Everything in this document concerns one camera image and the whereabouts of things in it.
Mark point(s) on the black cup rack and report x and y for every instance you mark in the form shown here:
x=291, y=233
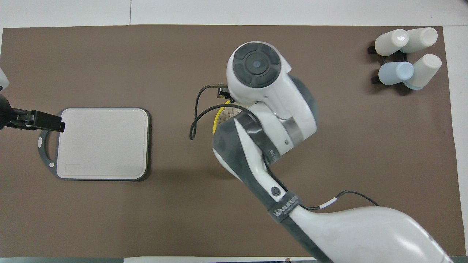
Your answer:
x=400, y=57

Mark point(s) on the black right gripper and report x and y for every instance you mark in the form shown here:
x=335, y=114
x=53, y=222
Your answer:
x=223, y=92

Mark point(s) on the white plastic cup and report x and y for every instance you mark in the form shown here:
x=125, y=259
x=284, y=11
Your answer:
x=420, y=39
x=426, y=69
x=389, y=43

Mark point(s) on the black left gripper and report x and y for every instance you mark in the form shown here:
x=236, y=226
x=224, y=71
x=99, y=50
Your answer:
x=16, y=117

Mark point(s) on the light blue plastic cup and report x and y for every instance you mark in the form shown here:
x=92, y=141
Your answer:
x=395, y=73

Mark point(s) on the grey cutting board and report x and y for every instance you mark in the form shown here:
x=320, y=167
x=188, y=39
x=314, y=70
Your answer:
x=102, y=142

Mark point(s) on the brown table mat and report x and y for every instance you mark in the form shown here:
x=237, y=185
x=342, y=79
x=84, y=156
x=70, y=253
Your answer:
x=146, y=219

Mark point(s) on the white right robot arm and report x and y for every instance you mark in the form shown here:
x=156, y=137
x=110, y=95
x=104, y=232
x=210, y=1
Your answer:
x=278, y=109

